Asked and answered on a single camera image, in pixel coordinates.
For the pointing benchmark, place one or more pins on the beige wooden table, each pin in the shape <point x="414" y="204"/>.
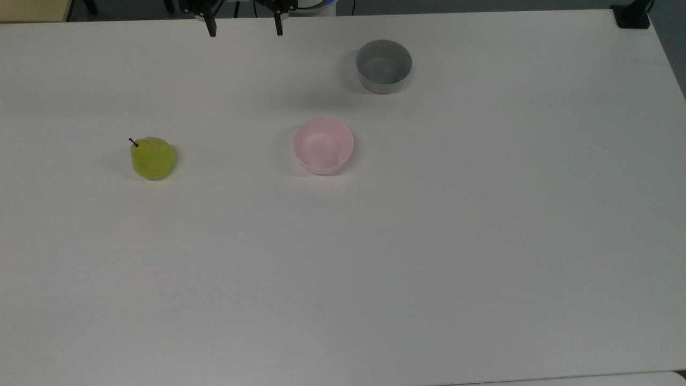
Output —
<point x="32" y="9"/>

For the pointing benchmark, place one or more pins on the pink bowl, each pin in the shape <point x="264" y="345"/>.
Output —
<point x="323" y="146"/>

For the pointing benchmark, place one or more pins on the black table clamp mount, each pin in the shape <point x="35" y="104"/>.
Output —
<point x="632" y="16"/>

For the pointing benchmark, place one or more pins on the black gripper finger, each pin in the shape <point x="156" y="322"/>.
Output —
<point x="278" y="24"/>
<point x="211" y="26"/>

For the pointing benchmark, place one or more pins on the gray bowl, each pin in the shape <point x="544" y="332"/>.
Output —
<point x="383" y="66"/>

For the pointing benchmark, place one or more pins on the black chair leg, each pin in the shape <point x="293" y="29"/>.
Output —
<point x="89" y="5"/>

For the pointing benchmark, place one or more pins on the green pear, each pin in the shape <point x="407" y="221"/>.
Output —
<point x="153" y="159"/>

